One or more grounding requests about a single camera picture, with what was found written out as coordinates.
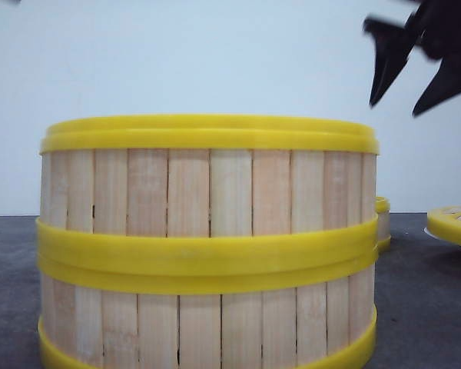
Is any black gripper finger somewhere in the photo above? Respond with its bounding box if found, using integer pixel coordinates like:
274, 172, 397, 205
369, 36, 411, 107
412, 51, 461, 117

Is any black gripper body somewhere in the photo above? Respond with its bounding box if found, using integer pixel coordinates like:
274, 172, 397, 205
363, 1, 461, 60

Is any yellow rimmed bamboo steamer lid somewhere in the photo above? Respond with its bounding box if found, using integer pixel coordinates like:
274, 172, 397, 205
426, 205, 461, 246

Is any front bamboo steamer basket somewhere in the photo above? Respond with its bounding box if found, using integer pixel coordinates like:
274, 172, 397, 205
39, 267, 376, 368

